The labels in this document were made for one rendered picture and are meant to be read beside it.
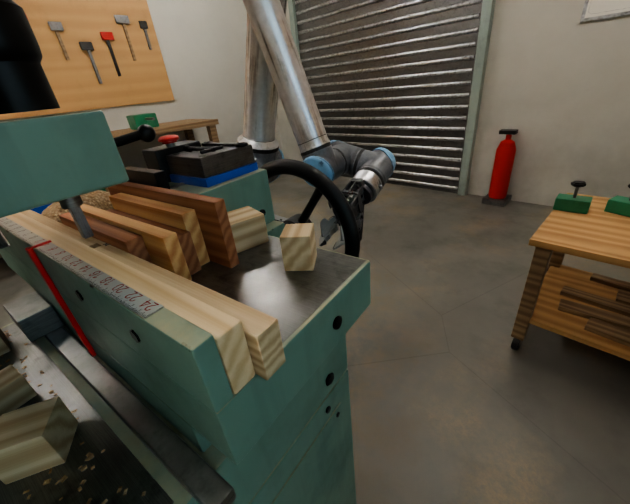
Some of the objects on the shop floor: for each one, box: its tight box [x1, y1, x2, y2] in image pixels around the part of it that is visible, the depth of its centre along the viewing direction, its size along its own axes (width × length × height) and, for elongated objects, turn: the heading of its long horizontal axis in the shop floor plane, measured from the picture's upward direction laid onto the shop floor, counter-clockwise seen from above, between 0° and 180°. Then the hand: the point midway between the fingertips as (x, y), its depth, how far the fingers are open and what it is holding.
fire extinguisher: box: [482, 129, 518, 207], centre depth 259 cm, size 18×19×60 cm
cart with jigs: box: [511, 181, 630, 369], centre depth 113 cm, size 66×57×64 cm
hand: (329, 245), depth 82 cm, fingers open, 3 cm apart
